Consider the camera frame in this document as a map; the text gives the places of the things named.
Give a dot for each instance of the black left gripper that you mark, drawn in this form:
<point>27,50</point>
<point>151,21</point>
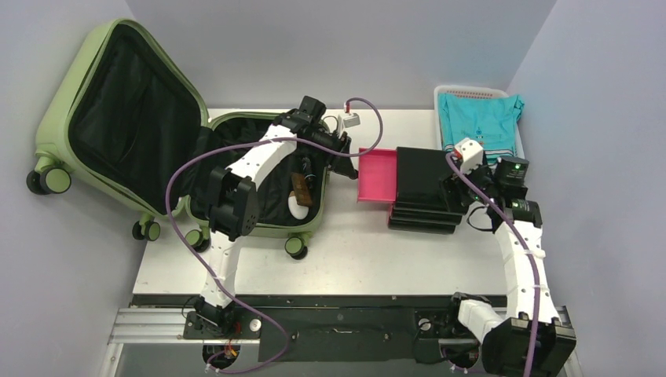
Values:
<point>341,165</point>

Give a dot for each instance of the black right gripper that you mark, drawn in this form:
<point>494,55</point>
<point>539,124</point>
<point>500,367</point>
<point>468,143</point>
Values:
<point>453,192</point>

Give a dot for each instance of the teal garment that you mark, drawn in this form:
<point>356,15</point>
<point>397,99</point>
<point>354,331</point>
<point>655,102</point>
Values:
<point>492,122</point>

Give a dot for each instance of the white brown cosmetic palette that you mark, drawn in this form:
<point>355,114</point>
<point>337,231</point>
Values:
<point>299,201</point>

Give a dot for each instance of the black and pink storage organizer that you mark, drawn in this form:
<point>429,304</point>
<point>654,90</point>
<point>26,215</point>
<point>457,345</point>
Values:
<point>408,180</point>

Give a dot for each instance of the white perforated plastic basket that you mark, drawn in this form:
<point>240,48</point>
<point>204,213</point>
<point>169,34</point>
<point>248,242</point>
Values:
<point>470,92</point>

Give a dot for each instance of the green hard-shell suitcase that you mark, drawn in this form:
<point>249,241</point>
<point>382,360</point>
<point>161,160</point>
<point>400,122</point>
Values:
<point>127,121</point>

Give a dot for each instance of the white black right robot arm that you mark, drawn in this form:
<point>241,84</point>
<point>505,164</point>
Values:
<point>525,291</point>

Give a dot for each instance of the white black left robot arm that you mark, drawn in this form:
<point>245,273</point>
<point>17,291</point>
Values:
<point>232,202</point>

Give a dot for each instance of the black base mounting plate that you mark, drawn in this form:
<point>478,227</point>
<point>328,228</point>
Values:
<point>461,329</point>

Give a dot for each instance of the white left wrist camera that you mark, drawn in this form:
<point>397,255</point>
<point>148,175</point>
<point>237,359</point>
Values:
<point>347,119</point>

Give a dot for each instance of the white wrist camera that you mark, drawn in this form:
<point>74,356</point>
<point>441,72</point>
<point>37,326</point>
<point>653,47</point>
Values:
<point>470,154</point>
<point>347,119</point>

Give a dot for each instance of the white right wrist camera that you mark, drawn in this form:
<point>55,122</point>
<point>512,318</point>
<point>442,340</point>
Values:
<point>470,154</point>

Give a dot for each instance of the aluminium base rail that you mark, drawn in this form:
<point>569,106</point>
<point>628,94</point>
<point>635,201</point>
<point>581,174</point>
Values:
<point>156,325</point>

